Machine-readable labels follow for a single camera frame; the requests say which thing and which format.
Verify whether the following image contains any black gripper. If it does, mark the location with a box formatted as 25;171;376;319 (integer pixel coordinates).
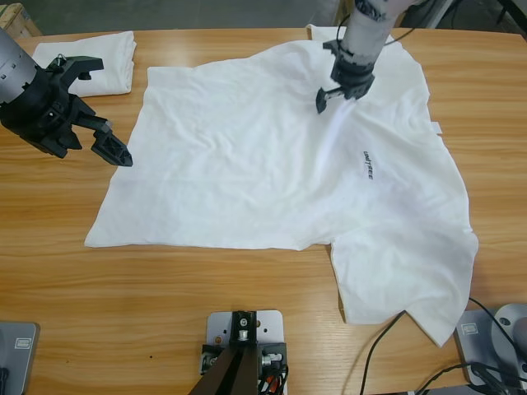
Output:
315;52;376;116
0;65;134;168

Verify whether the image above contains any white t-shirt with black logo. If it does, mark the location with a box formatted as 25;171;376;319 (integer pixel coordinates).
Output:
84;23;481;349

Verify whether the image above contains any folded plain white t-shirt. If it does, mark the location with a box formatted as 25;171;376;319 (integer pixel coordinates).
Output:
31;30;138;99

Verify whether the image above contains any wooden crate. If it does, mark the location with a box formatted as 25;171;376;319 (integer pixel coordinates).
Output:
0;2;43;38

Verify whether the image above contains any black tripod leg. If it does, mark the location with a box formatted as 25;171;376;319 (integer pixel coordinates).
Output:
496;0;527;41

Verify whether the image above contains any white mounting plate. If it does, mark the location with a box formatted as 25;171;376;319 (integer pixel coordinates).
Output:
205;310;286;363

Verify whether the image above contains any white metal frame bar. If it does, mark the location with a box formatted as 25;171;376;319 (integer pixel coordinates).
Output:
426;0;456;30

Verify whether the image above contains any black and orange cable bundle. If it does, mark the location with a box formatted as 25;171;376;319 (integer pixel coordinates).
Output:
257;361;291;395

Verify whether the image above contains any long black cable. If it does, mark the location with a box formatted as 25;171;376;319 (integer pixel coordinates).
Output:
361;296;527;395

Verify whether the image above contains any black base power cable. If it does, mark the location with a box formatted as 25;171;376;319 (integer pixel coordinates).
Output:
415;360;527;395

